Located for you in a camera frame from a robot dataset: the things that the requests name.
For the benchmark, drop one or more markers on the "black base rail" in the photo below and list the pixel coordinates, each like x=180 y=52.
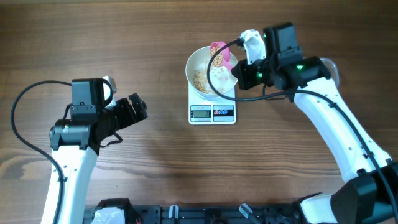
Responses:
x=174 y=214

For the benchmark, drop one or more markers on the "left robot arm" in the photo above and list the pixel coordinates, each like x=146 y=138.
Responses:
x=76 y=143

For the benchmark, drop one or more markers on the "clear plastic container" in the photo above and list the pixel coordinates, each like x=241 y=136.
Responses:
x=331 y=66

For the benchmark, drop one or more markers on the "white digital kitchen scale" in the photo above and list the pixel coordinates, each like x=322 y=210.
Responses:
x=217 y=111

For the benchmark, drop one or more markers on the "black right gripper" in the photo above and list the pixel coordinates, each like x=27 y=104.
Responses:
x=241 y=70

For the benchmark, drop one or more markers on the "white bowl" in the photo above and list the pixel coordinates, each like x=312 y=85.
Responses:
x=223 y=84

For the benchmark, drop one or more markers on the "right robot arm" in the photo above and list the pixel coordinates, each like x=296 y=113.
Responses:
x=369 y=194

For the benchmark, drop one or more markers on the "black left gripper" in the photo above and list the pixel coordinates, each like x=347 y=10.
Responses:
x=125 y=106

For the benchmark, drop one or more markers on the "pink measuring scoop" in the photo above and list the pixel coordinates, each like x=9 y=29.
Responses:
x=225 y=53

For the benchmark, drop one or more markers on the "soybeans in bowl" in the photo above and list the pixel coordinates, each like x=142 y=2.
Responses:
x=200 y=80

